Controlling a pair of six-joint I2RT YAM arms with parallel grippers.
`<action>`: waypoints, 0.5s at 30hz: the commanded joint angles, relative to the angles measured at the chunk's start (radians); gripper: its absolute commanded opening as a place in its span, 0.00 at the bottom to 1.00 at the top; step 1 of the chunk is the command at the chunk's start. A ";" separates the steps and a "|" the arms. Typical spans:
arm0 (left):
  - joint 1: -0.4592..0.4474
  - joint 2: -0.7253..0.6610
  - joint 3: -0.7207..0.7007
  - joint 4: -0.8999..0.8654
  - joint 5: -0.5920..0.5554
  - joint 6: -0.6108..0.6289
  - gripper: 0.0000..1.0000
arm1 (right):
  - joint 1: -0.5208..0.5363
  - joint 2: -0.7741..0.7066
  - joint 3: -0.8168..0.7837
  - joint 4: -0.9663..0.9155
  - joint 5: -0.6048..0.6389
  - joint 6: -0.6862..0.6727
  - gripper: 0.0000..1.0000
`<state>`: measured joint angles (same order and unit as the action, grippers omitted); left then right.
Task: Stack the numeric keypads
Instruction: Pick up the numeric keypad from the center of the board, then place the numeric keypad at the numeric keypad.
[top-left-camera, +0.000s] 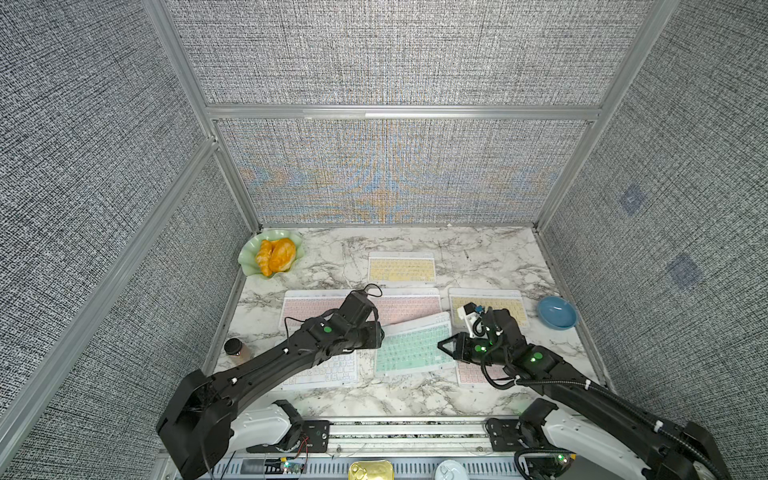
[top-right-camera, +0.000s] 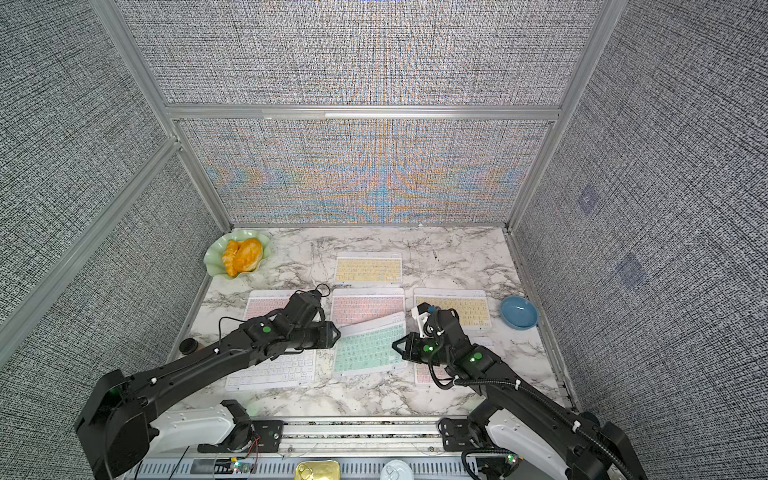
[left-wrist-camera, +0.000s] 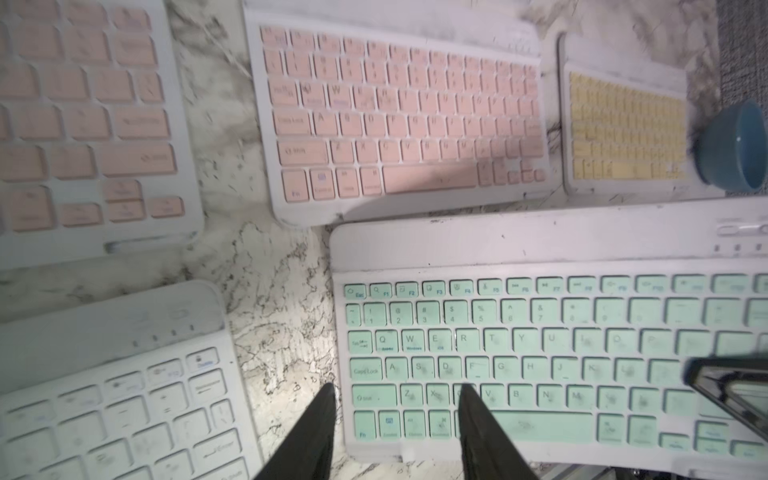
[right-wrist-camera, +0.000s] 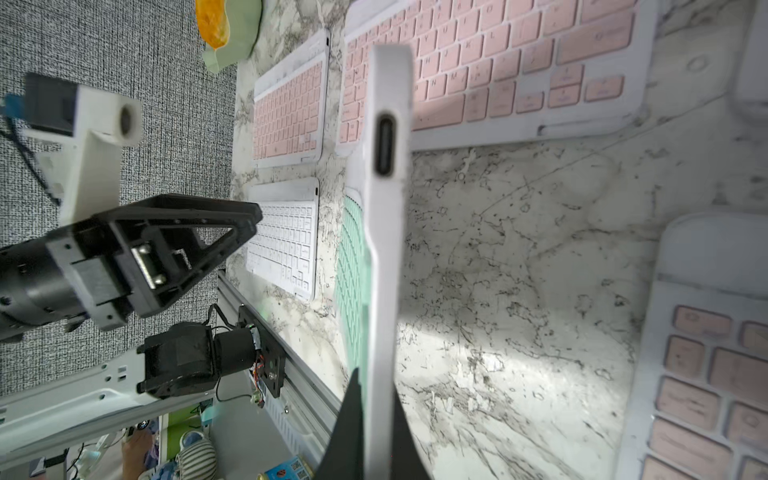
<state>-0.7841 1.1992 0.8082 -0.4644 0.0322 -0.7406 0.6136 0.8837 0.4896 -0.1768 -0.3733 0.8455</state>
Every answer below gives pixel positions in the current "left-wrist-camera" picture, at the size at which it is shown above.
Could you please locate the white keyboard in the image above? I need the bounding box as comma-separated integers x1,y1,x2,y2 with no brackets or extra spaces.
1,280,264,479

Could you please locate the green keyboard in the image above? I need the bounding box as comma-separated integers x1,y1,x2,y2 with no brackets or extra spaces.
330,197,767,479

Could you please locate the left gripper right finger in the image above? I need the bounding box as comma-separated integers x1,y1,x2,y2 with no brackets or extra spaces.
458,384,537,480

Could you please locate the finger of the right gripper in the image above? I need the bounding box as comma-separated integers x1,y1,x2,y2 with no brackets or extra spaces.
683,356,767,426

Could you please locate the pink keyboard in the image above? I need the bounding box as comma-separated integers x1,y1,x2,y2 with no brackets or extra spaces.
1,0,204,270
243,1,556,228

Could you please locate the near yellow keyboard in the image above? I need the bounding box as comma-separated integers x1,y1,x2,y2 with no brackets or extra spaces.
557,34,723,200

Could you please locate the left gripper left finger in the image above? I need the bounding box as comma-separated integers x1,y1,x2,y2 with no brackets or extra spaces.
254,383,337,480

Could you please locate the blue bowl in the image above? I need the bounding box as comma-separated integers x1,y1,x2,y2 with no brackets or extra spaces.
694,100,767,194

